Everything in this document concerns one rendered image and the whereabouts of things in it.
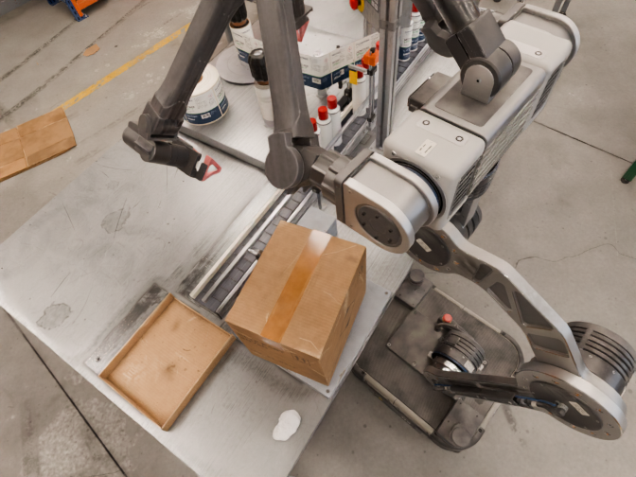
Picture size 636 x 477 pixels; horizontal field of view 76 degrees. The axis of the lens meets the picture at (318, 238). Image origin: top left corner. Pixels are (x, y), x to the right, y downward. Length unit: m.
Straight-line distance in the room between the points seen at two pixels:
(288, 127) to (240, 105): 1.08
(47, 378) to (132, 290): 1.18
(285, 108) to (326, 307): 0.45
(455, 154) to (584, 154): 2.39
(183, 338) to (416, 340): 0.98
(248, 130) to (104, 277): 0.75
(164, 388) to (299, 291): 0.53
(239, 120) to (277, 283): 0.91
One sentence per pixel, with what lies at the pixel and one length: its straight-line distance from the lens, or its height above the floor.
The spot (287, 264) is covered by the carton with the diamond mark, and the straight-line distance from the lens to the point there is 1.01.
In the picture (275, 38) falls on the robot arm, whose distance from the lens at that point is 0.79.
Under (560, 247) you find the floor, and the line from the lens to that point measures 2.54.
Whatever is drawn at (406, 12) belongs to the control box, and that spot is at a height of 1.33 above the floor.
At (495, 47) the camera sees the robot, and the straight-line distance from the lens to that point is 0.74.
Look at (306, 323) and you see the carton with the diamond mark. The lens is 0.94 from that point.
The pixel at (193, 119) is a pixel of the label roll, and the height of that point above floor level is 0.91.
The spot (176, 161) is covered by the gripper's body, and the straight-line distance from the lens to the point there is 1.10.
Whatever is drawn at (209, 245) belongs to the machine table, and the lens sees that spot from 1.46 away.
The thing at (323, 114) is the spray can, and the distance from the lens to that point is 1.40.
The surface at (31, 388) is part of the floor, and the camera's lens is 2.62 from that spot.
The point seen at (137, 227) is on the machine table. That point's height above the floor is 0.83.
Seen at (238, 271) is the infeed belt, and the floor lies 0.88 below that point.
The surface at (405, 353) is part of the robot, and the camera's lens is 1.82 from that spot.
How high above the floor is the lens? 2.00
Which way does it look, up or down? 58 degrees down
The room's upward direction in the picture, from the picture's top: 10 degrees counter-clockwise
